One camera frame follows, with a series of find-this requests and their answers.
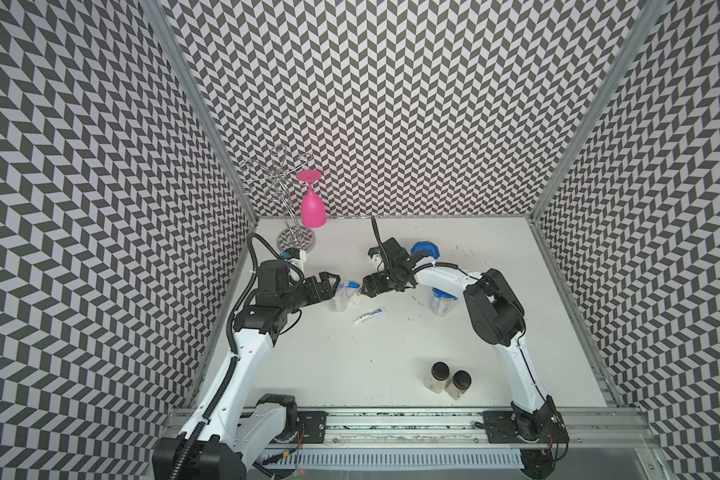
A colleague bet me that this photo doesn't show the clear container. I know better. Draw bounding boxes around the clear container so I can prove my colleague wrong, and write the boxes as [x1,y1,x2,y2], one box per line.
[429,295,458,317]
[328,280,360,312]

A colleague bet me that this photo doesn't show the blue lid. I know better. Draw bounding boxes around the blue lid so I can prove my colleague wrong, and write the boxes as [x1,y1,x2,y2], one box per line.
[432,288,457,300]
[411,241,441,259]

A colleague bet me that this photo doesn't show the small toothpaste tube front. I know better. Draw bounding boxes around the small toothpaste tube front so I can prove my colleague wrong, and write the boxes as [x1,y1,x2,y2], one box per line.
[353,307,386,325]

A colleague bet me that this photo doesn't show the white tube gold cap back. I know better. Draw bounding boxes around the white tube gold cap back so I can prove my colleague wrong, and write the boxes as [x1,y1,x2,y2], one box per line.
[332,282,350,312]

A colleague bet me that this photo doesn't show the white tube gold cap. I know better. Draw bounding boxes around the white tube gold cap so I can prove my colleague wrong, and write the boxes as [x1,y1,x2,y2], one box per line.
[349,288,364,305]
[332,282,350,312]

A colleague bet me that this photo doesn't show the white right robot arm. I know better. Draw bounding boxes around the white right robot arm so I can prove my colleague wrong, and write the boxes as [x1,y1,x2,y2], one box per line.
[361,238,570,446]

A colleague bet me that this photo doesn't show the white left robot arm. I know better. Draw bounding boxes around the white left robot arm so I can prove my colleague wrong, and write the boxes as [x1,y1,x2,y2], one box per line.
[152,259,341,479]

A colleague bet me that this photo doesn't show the pink plastic wine glass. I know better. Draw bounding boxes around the pink plastic wine glass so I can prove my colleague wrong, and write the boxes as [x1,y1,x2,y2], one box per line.
[297,170,327,229]

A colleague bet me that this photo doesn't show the black cap jar left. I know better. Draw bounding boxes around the black cap jar left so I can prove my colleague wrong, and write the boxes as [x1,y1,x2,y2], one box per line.
[423,361,450,394]

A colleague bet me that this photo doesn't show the black cap jar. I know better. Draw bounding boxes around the black cap jar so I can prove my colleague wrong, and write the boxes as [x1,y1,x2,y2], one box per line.
[445,370,472,401]
[423,361,450,394]

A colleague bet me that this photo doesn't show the black cap jar right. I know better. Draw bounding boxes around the black cap jar right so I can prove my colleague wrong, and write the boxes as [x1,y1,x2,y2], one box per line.
[445,370,472,401]

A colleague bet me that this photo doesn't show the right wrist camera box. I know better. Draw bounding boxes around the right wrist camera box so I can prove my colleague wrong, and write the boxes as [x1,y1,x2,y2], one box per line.
[368,246,384,271]

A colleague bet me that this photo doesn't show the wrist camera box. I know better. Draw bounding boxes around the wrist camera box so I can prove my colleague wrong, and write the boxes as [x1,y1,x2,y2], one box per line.
[368,246,384,271]
[282,247,307,272]

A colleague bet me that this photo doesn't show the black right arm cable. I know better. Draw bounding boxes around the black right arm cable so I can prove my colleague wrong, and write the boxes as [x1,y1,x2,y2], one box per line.
[370,215,547,403]

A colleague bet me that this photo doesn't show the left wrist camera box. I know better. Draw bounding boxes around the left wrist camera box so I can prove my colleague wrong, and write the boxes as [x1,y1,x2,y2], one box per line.
[282,247,307,272]

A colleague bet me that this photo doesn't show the aluminium left corner post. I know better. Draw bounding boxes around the aluminium left corner post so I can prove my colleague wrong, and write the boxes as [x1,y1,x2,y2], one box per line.
[140,0,258,223]

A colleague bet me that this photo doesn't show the aluminium corner post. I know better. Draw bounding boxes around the aluminium corner post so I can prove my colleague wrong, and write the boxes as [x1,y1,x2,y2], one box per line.
[140,0,258,223]
[529,1,668,222]

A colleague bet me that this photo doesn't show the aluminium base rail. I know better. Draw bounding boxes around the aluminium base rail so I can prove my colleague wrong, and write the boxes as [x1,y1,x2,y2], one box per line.
[257,407,658,477]

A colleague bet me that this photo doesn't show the aluminium right corner post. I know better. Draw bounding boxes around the aluminium right corner post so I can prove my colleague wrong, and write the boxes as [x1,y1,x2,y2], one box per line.
[529,1,668,222]

